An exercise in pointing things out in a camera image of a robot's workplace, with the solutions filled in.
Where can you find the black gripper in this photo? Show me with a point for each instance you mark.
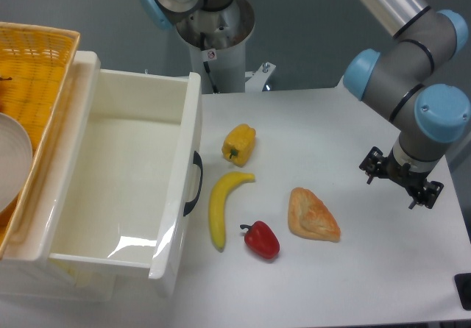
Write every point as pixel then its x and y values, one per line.
pixel 422 192

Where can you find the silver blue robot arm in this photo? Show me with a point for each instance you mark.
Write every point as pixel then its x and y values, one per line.
pixel 430 118

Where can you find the triangle bread pastry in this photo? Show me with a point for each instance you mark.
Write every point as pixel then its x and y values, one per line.
pixel 309 218

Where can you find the black object at table edge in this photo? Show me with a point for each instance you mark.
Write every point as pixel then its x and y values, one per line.
pixel 463 286

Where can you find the red bell pepper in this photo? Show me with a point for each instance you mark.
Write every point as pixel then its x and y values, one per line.
pixel 260 239

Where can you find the yellow bell pepper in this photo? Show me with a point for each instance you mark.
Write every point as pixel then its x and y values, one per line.
pixel 239 144

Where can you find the yellow banana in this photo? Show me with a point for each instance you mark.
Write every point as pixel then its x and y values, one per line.
pixel 216 206

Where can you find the white plastic drawer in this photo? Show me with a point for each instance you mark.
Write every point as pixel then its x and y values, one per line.
pixel 123 211

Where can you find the yellow woven basket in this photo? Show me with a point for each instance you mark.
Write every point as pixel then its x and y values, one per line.
pixel 37 59

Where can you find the white drawer cabinet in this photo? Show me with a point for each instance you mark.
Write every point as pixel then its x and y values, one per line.
pixel 26 267

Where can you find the white plate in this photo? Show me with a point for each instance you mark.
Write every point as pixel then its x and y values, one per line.
pixel 16 159

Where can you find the metal mounting bracket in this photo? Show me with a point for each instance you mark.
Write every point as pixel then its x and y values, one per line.
pixel 258 81

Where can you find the black drawer handle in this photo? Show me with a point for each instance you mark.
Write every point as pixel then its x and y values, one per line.
pixel 197 185

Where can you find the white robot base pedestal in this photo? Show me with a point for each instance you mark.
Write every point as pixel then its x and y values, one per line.
pixel 216 43

